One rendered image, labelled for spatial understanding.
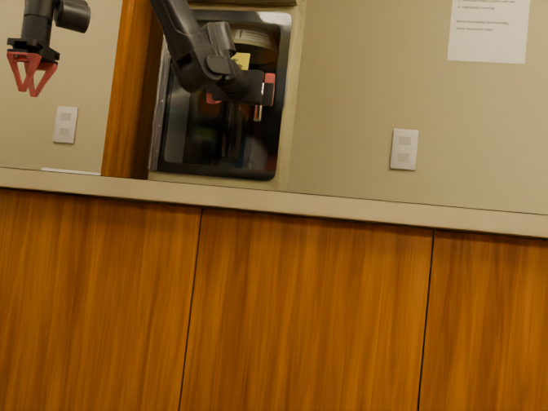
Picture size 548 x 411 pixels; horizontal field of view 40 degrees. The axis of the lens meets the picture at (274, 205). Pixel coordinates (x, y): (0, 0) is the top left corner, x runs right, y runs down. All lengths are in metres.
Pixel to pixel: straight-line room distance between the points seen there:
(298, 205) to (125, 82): 0.59
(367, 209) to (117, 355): 0.57
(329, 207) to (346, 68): 0.87
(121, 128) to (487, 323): 0.92
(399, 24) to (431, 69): 0.17
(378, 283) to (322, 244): 0.13
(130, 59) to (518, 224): 0.96
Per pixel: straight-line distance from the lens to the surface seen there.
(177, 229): 1.49
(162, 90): 1.83
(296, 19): 1.81
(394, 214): 1.39
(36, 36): 1.60
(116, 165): 1.77
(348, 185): 2.14
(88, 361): 1.57
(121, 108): 1.78
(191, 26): 1.40
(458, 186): 2.13
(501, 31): 2.23
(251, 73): 1.54
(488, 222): 1.39
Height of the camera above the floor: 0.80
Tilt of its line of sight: 4 degrees up
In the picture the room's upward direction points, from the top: 6 degrees clockwise
